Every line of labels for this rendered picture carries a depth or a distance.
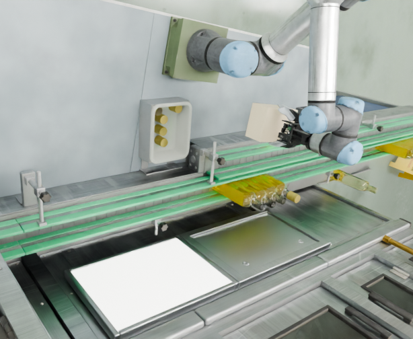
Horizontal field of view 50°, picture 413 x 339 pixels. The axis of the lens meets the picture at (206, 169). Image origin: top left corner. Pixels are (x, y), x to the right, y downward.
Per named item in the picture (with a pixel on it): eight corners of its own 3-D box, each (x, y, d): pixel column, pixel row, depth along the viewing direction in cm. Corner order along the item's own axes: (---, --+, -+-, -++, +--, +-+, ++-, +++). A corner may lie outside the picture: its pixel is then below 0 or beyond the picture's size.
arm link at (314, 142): (336, 132, 138) (329, 157, 141) (325, 128, 142) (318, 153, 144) (322, 132, 134) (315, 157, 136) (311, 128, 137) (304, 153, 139)
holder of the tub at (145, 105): (138, 169, 169) (148, 177, 164) (140, 99, 159) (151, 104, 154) (174, 163, 180) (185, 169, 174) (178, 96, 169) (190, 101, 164)
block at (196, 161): (186, 167, 176) (197, 173, 171) (188, 145, 172) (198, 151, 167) (194, 166, 178) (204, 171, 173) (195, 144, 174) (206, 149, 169)
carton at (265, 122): (252, 102, 153) (268, 107, 147) (282, 105, 163) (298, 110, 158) (245, 135, 156) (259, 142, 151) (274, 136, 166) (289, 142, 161)
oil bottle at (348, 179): (327, 177, 230) (370, 196, 211) (330, 167, 229) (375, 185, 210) (332, 177, 234) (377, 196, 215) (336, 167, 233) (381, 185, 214)
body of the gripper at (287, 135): (280, 118, 144) (309, 128, 136) (296, 119, 150) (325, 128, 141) (274, 140, 147) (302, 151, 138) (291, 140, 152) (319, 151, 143)
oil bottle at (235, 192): (211, 189, 179) (247, 210, 164) (212, 176, 177) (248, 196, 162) (221, 186, 183) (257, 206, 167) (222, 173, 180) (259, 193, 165)
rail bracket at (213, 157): (196, 177, 171) (216, 190, 162) (200, 136, 165) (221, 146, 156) (202, 176, 173) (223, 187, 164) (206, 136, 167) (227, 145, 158)
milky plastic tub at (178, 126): (138, 157, 167) (150, 165, 161) (140, 99, 159) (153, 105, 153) (176, 151, 177) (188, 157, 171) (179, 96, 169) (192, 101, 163)
